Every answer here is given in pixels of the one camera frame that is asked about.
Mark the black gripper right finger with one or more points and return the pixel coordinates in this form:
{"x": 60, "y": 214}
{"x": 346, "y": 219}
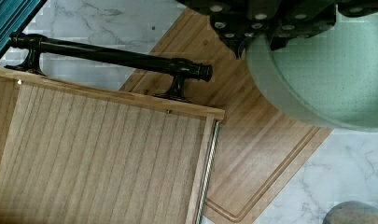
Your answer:
{"x": 307, "y": 18}

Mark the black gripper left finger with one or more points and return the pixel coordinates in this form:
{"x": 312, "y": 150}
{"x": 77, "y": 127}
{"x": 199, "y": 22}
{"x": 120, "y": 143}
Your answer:
{"x": 236, "y": 22}

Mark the light green ceramic cup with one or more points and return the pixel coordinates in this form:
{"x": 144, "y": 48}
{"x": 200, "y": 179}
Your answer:
{"x": 329, "y": 80}

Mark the light wooden drawer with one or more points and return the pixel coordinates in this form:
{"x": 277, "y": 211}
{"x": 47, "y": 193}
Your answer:
{"x": 71, "y": 154}

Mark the bamboo cutting board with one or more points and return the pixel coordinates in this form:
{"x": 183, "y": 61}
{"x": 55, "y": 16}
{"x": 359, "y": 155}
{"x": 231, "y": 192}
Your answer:
{"x": 259, "y": 148}

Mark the grey rounded object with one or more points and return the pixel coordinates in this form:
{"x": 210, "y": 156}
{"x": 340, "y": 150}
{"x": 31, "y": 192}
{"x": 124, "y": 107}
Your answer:
{"x": 352, "y": 212}

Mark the teal fabric curtain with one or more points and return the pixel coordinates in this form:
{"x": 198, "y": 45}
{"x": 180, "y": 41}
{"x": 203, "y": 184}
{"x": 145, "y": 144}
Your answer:
{"x": 15, "y": 15}

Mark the metal drawer slide rail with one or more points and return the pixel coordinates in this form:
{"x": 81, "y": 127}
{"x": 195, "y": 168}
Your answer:
{"x": 208, "y": 167}

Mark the black metal drawer handle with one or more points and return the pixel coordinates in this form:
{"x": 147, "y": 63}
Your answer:
{"x": 178, "y": 68}

